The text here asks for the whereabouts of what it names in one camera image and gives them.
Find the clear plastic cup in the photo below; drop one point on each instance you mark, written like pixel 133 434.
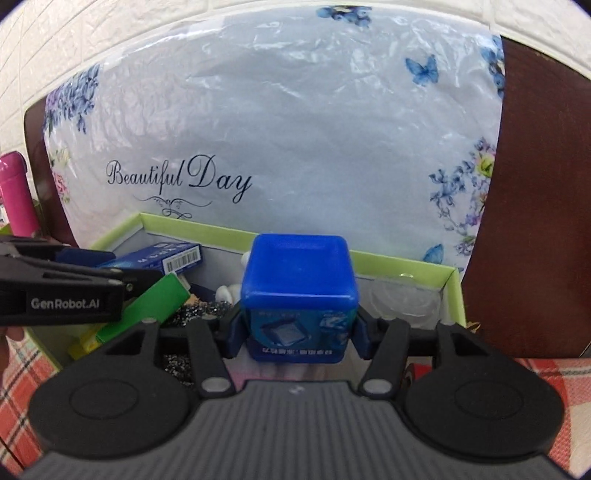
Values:
pixel 406 296

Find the steel wool scrubber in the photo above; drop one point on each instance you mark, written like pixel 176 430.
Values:
pixel 203 310

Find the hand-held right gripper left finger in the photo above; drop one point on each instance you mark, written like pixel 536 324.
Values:
pixel 234 333

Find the blue cube container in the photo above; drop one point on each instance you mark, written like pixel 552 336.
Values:
pixel 300 286

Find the brown wooden headboard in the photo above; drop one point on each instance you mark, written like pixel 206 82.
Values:
pixel 531 207

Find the small dark green box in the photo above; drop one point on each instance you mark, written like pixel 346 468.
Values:
pixel 154 304

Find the plastic-wrapped floral pillow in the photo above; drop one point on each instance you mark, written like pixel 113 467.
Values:
pixel 286 129

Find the plaid bed sheet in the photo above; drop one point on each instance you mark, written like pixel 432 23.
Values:
pixel 27 392

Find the person's left hand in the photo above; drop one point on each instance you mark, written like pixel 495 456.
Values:
pixel 10 333

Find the light green cardboard box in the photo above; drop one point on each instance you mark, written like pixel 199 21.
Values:
pixel 401 270

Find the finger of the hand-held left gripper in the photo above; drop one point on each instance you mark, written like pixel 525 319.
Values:
pixel 87 258
pixel 138 279

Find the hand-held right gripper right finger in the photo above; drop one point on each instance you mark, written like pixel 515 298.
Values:
pixel 363 333

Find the blue medicine box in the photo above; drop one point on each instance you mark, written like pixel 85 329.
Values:
pixel 152 258

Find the pink thermos bottle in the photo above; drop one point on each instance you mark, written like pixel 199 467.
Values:
pixel 17 194

